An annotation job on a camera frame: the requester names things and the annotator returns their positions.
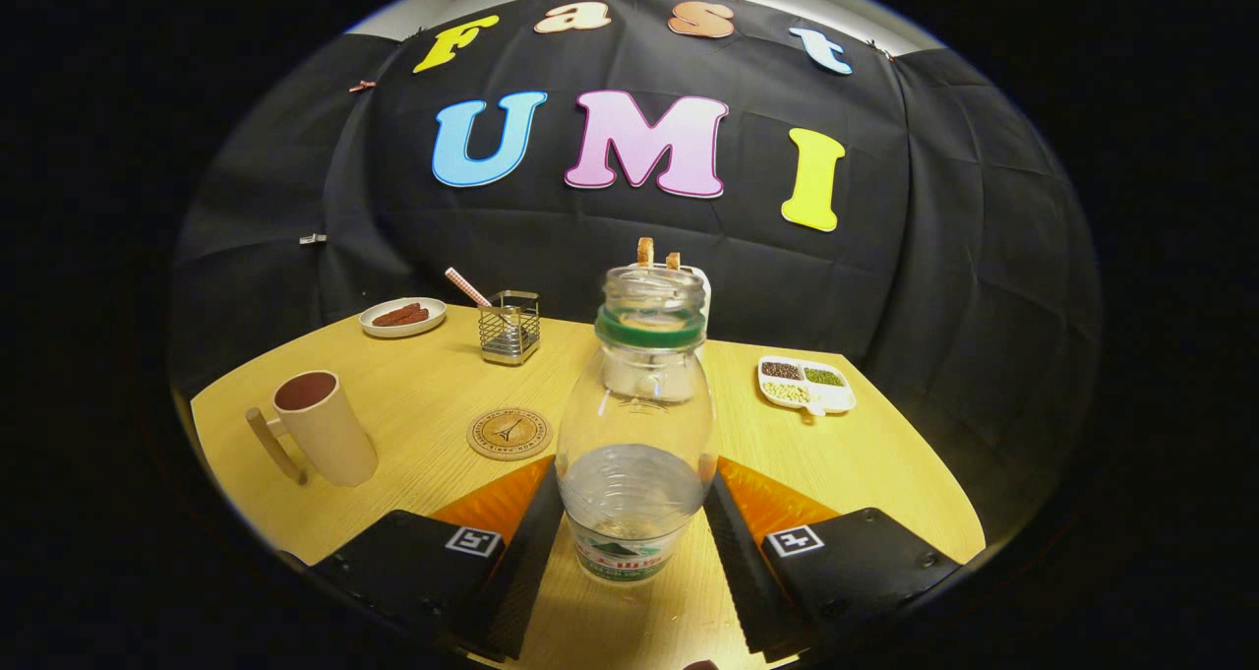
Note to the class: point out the white round plate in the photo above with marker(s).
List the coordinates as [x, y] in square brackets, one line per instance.
[431, 321]

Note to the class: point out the round cork coaster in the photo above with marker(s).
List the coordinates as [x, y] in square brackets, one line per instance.
[509, 434]

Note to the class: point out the brown sausage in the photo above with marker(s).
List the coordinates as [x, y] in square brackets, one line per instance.
[396, 312]
[408, 319]

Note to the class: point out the clear plastic bottle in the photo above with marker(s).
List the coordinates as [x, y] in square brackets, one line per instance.
[634, 424]

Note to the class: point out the white divided bean dish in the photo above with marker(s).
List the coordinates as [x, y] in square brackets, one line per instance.
[834, 400]

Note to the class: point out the wooden table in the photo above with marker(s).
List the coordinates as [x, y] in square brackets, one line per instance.
[443, 375]

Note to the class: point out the white toaster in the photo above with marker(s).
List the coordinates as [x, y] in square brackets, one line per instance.
[702, 291]

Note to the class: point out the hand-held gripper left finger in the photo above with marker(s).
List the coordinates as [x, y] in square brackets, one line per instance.
[526, 581]

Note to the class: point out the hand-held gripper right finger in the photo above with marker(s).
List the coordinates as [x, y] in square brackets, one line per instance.
[743, 581]

